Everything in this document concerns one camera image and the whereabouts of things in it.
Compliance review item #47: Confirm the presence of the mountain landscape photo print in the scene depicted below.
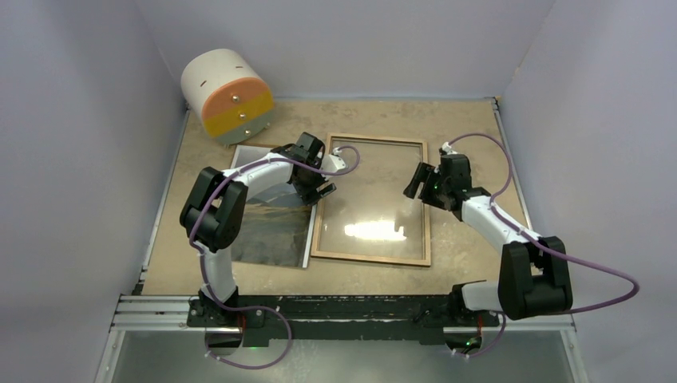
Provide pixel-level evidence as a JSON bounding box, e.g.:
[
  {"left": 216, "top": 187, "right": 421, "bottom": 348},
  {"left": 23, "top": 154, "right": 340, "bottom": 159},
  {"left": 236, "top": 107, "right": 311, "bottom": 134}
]
[{"left": 230, "top": 144, "right": 319, "bottom": 270}]

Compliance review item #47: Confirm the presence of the wooden picture frame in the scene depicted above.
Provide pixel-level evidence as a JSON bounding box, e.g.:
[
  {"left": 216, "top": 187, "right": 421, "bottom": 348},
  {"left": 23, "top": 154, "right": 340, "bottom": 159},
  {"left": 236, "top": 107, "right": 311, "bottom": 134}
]
[{"left": 310, "top": 132, "right": 432, "bottom": 268}]

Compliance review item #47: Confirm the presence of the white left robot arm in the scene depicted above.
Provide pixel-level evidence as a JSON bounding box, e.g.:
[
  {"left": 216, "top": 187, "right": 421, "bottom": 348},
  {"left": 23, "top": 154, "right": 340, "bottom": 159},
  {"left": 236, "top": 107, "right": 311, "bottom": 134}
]
[{"left": 180, "top": 132, "right": 353, "bottom": 326}]

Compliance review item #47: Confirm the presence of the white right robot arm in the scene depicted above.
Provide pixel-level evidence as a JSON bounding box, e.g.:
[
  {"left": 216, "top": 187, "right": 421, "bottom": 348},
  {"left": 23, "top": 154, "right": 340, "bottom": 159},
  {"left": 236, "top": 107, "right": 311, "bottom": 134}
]
[{"left": 403, "top": 153, "right": 573, "bottom": 325}]

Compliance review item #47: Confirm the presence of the round white drawer cabinet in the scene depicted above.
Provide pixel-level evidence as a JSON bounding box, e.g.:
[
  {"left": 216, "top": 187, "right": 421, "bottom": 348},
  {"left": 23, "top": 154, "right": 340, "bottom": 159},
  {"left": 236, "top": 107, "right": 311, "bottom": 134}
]
[{"left": 180, "top": 49, "right": 275, "bottom": 145}]

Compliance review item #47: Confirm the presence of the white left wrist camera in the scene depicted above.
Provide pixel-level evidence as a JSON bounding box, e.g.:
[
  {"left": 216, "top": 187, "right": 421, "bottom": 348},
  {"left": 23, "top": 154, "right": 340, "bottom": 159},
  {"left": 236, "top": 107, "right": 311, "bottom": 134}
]
[{"left": 319, "top": 153, "right": 347, "bottom": 176}]

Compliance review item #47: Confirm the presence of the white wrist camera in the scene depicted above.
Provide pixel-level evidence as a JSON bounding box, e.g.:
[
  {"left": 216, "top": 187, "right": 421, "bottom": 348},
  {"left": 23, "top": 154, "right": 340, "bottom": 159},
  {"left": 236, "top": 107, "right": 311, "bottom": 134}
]
[
  {"left": 438, "top": 142, "right": 457, "bottom": 156},
  {"left": 319, "top": 153, "right": 347, "bottom": 176}
]

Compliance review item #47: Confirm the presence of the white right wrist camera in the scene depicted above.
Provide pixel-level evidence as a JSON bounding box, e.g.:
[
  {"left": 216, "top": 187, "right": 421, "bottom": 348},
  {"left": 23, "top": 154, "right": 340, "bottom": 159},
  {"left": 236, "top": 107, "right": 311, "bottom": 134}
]
[{"left": 438, "top": 142, "right": 457, "bottom": 156}]

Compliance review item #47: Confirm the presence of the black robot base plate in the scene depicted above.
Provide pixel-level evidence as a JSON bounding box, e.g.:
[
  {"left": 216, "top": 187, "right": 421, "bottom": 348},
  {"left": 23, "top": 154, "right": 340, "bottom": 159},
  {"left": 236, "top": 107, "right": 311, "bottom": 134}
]
[{"left": 187, "top": 294, "right": 500, "bottom": 348}]

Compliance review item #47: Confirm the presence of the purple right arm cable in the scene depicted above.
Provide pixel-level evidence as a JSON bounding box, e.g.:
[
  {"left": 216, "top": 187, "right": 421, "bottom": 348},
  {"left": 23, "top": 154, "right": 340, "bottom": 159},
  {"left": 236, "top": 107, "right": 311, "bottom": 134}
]
[{"left": 441, "top": 132, "right": 641, "bottom": 361}]

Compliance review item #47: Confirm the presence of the aluminium rail frame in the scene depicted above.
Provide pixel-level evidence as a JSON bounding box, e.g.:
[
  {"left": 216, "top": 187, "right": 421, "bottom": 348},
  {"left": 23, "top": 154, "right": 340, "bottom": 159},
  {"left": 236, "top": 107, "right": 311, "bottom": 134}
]
[{"left": 96, "top": 295, "right": 588, "bottom": 382}]

